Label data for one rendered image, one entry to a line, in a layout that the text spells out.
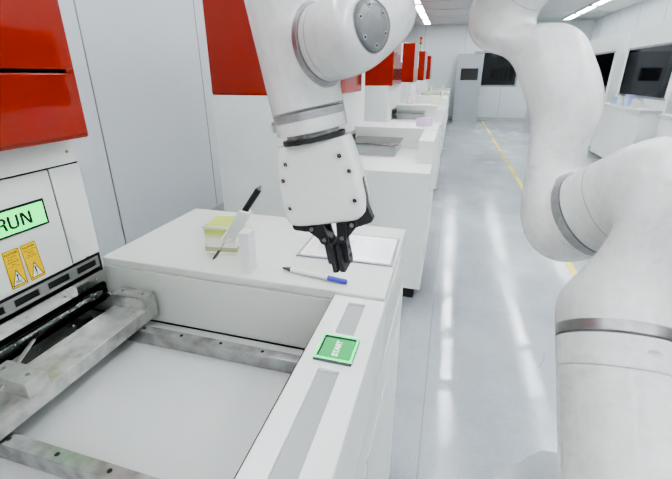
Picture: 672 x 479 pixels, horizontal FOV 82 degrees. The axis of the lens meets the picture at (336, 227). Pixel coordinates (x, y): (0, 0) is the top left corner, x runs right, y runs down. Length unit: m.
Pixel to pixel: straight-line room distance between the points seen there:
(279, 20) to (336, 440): 0.44
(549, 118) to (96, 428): 0.82
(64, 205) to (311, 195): 0.58
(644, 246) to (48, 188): 0.92
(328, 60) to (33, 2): 0.57
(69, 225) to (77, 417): 0.36
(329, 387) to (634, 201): 0.42
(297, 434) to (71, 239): 0.63
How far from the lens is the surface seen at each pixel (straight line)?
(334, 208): 0.46
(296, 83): 0.43
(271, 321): 0.81
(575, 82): 0.65
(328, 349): 0.59
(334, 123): 0.44
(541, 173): 0.64
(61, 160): 0.91
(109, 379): 0.86
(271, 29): 0.44
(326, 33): 0.39
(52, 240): 0.91
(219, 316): 0.87
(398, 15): 0.43
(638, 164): 0.55
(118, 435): 0.75
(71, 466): 0.70
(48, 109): 0.84
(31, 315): 0.90
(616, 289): 0.53
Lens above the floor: 1.33
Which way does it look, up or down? 21 degrees down
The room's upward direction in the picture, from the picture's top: straight up
